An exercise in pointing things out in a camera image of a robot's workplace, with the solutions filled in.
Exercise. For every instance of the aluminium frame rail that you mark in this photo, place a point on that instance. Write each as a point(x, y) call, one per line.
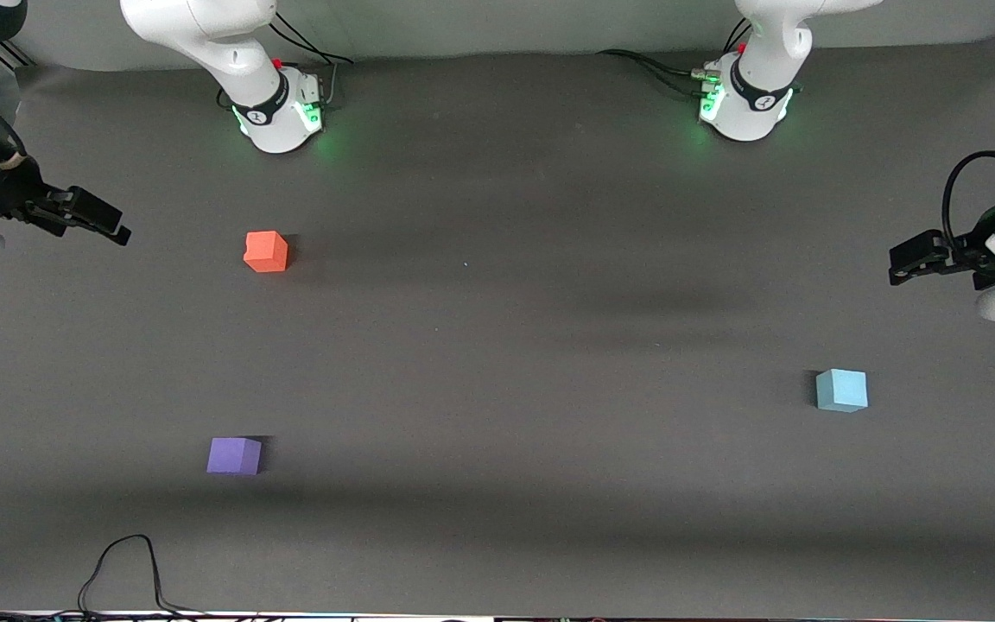
point(12, 55)

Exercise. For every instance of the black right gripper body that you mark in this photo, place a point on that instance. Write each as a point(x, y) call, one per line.
point(15, 192)

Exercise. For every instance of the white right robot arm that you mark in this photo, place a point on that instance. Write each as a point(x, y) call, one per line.
point(238, 52)

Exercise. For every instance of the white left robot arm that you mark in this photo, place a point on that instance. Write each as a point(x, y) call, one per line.
point(761, 95)

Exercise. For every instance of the light blue foam block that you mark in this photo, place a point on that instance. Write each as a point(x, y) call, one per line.
point(841, 390)

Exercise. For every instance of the dark grey table mat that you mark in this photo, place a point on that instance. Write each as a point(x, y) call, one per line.
point(497, 432)

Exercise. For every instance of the purple foam block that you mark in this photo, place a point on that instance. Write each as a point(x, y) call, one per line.
point(233, 456)

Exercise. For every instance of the orange foam block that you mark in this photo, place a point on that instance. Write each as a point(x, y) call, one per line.
point(265, 252)

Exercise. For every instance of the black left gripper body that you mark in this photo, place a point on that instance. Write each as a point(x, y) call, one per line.
point(970, 251)

